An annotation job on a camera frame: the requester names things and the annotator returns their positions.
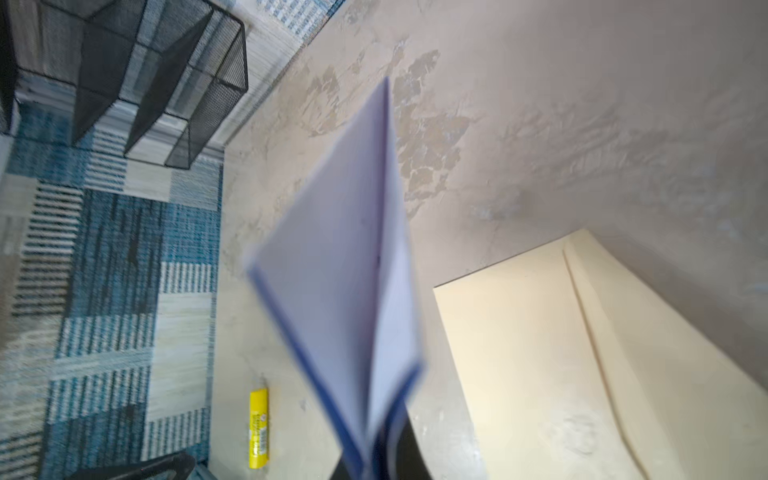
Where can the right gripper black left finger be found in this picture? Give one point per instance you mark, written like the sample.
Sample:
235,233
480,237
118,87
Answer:
178,465

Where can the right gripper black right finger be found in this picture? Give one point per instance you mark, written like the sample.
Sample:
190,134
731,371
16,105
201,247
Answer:
408,456

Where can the manila paper envelope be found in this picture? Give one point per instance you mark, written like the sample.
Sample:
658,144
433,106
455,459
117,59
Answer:
573,368

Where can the white letter paper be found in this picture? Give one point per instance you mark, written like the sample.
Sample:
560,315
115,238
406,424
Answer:
336,276

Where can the yellow glue stick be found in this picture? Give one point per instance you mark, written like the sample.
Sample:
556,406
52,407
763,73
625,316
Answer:
258,450

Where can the black wire mesh shelf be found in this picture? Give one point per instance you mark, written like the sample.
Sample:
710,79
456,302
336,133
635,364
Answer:
165,74

